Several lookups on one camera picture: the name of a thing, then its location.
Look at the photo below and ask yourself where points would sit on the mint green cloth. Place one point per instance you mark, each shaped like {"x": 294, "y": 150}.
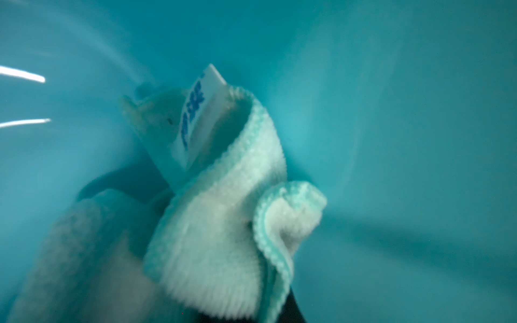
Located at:
{"x": 216, "y": 245}

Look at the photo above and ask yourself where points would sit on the teal bucket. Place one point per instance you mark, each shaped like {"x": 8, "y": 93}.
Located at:
{"x": 402, "y": 112}

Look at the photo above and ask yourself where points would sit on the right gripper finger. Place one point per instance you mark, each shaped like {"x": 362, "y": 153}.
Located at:
{"x": 291, "y": 312}

